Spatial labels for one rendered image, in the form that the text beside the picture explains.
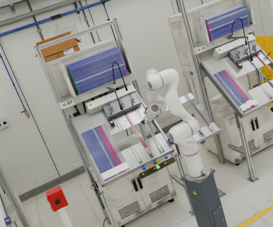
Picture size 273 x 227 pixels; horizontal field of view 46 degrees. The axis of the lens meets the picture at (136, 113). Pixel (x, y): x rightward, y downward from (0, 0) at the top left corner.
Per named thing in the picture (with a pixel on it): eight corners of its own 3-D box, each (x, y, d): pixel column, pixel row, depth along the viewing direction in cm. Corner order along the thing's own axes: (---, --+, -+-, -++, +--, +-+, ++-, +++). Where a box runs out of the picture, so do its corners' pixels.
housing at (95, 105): (136, 98, 316) (136, 89, 304) (90, 118, 303) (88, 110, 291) (132, 92, 319) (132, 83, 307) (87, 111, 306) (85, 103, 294)
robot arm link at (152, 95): (162, 77, 247) (163, 106, 268) (144, 84, 243) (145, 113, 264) (168, 83, 241) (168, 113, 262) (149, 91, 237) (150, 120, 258)
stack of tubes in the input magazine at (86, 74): (129, 74, 299) (119, 46, 291) (78, 94, 285) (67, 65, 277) (124, 73, 311) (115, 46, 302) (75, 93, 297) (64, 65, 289)
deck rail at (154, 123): (173, 152, 284) (174, 149, 279) (172, 152, 284) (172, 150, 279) (136, 94, 317) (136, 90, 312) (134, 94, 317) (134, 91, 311)
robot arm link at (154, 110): (154, 107, 268) (145, 111, 265) (158, 101, 255) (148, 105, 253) (159, 116, 265) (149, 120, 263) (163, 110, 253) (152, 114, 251)
